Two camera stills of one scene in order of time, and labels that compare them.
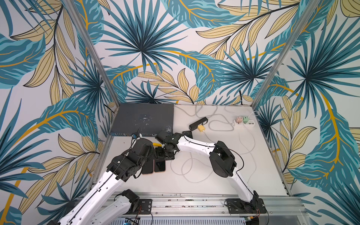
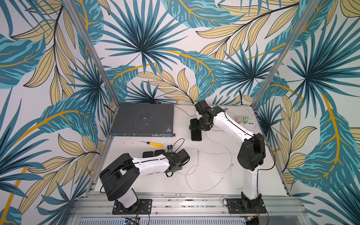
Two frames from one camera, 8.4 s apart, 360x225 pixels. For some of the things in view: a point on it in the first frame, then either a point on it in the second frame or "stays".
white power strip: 251,123 stays
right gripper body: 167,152 → 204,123
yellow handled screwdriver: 156,144 stays
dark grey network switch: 148,119 stays
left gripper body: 151,154 → 180,167
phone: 188,133 → 196,135
